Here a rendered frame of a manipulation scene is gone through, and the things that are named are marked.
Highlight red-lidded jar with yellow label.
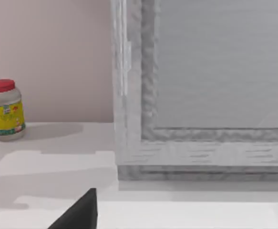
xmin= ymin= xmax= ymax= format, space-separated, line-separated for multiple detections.
xmin=0 ymin=79 xmax=26 ymax=142

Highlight grey cabinet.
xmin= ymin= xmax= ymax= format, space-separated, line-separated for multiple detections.
xmin=110 ymin=0 xmax=278 ymax=181

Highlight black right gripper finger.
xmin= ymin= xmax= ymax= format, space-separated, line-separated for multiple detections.
xmin=47 ymin=187 xmax=98 ymax=229

